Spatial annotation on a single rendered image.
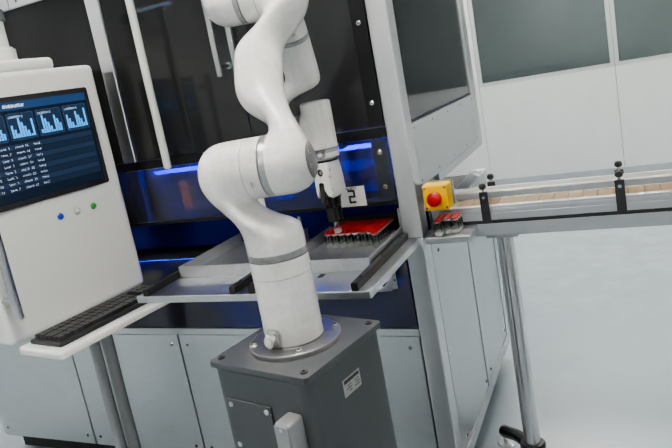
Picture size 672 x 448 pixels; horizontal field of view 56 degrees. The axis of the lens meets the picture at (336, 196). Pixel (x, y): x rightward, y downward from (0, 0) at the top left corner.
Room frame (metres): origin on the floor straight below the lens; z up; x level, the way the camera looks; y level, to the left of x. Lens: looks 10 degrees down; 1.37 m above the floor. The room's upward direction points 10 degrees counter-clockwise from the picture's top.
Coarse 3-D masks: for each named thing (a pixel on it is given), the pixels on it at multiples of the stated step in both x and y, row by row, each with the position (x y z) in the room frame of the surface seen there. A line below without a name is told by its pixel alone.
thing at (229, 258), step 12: (228, 240) 2.02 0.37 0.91; (240, 240) 2.08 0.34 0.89; (204, 252) 1.90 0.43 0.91; (216, 252) 1.95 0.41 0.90; (228, 252) 1.98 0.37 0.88; (240, 252) 1.95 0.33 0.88; (192, 264) 1.83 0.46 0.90; (204, 264) 1.88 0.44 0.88; (216, 264) 1.85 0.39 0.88; (228, 264) 1.71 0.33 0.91; (240, 264) 1.69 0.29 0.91; (192, 276) 1.76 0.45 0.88; (204, 276) 1.74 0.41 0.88; (216, 276) 1.73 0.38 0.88
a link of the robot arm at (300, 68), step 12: (288, 48) 1.57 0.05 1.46; (300, 48) 1.57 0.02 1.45; (312, 48) 1.62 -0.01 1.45; (288, 60) 1.59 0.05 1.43; (300, 60) 1.58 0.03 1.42; (312, 60) 1.61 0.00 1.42; (288, 72) 1.61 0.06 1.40; (300, 72) 1.60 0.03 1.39; (312, 72) 1.61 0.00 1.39; (288, 84) 1.63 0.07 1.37; (300, 84) 1.61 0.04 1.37; (312, 84) 1.62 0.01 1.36; (288, 96) 1.63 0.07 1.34
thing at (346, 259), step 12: (312, 240) 1.81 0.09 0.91; (324, 240) 1.88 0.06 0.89; (312, 252) 1.79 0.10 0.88; (324, 252) 1.77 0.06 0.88; (336, 252) 1.74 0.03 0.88; (348, 252) 1.72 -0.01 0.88; (360, 252) 1.70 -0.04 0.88; (372, 252) 1.68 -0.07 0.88; (312, 264) 1.59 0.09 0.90; (324, 264) 1.58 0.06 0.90; (336, 264) 1.56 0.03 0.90; (348, 264) 1.55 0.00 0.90; (360, 264) 1.53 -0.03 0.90
